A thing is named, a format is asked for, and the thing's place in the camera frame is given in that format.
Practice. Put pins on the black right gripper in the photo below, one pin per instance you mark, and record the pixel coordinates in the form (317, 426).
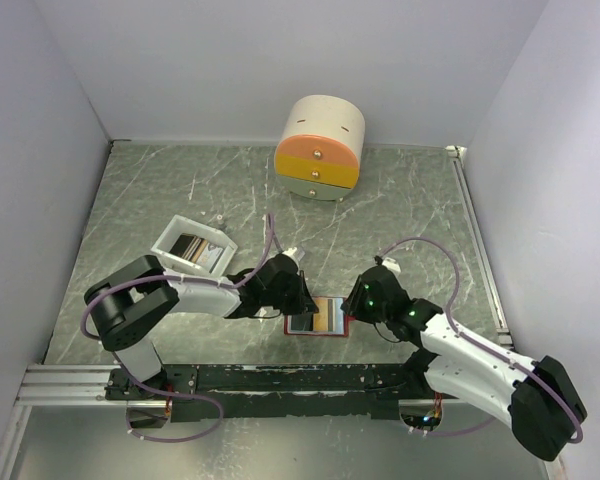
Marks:
(353, 304)

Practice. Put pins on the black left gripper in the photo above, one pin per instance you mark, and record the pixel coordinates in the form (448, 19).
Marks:
(304, 302)

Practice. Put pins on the gold striped credit card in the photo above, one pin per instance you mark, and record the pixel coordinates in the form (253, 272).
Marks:
(324, 320)

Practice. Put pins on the red card holder wallet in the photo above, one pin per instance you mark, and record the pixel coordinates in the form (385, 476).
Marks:
(301, 325)

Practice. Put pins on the white card tray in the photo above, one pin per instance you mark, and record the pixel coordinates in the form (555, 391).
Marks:
(176, 238)

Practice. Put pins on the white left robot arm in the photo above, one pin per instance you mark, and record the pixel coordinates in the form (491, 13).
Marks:
(128, 304)

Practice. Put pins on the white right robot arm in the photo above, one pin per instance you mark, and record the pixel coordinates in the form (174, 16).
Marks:
(536, 399)

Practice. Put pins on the white VIP portrait card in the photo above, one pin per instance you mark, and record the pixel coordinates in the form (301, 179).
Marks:
(209, 255)

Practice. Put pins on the yellow card in tray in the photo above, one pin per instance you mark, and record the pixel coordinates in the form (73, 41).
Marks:
(192, 253)

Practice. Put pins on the round three-drawer mini cabinet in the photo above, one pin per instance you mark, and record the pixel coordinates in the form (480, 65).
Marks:
(319, 155)

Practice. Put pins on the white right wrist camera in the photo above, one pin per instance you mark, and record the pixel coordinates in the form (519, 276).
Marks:
(388, 263)

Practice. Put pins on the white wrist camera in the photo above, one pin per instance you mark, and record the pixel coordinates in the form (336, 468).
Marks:
(295, 253)
(388, 263)

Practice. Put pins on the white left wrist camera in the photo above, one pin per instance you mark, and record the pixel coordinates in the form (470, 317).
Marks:
(295, 253)

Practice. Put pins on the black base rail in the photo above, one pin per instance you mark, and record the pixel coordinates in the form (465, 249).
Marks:
(378, 390)

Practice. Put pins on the aluminium frame rail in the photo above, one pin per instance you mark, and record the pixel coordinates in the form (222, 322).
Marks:
(457, 155)
(64, 385)

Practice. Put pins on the aluminium front frame rail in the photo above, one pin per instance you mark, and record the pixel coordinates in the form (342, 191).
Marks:
(64, 385)

